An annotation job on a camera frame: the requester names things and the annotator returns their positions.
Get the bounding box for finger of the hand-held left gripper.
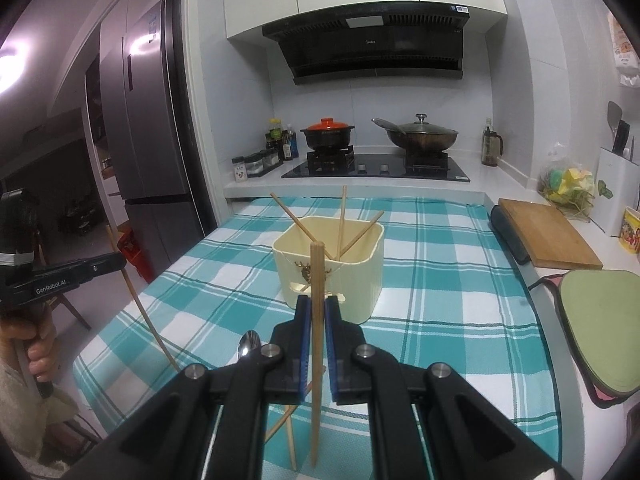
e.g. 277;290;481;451
70;252;127;286

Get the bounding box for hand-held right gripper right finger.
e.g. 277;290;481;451
324;296;576;480

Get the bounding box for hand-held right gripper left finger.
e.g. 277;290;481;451
97;295;313;480

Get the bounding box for wooden chopstick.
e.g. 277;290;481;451
284;405;299;472
262;380;313;445
335;211;385;261
104;225;181;373
309;241;326;468
270;192;321;246
337;185;348;261

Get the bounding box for metal spoon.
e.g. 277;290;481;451
236;330;262;362

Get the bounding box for cream plastic utensil container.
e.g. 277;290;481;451
272;216;386;325

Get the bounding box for person's left forearm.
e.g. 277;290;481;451
0;360;83;468

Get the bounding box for person's left hand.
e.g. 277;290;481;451
0;317;58;386

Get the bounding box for red bin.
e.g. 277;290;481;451
117;227;156;283

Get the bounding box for wooden chair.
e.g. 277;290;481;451
50;290;93;331

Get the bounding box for teal white checked tablecloth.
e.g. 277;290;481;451
72;196;558;480

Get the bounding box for grey refrigerator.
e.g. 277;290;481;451
99;0;206;271

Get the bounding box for ceiling light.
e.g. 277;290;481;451
0;42;28;93

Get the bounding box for black gas stove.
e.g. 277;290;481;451
281;145;471;183

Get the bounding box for yellow cap oil bottle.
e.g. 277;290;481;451
265;119;283;163

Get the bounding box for black clay pot orange lid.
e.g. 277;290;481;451
300;117;356;152

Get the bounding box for dark wok with glass lid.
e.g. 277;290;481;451
371;113;459;153

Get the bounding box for wooden cutting board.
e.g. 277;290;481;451
497;198;604;271

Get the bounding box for brown glass pitcher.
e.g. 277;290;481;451
481;125;502;167

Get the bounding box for green padded board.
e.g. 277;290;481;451
530;269;640;408

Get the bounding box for plastic bag yellow green contents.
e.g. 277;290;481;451
537;142;598;221

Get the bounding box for black range hood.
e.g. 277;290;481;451
262;1;473;86

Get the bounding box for yellow printed box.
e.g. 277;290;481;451
620;205;640;253

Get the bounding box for white knife holder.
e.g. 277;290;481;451
595;146;640;237

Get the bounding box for grey spatula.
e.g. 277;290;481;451
606;101;623;143

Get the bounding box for hanging printed bag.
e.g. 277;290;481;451
607;10;640;88

